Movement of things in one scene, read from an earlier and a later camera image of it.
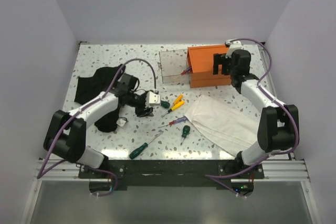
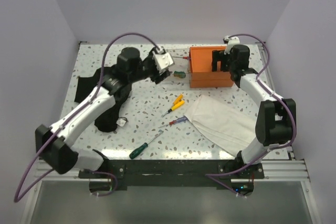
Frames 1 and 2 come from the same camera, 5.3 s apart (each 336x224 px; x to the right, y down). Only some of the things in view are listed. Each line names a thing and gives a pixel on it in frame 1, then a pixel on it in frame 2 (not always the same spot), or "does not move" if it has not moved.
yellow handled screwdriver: x=174 y=107 does not move
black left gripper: x=142 y=112 → x=158 y=77
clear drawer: x=172 y=62 does not move
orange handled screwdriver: x=178 y=99 does not move
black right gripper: x=219 y=60 does not move
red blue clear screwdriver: x=173 y=122 does not move
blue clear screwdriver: x=184 y=72 → x=184 y=57
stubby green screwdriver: x=165 y=104 → x=181 y=74
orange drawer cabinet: x=201 y=59 does not move
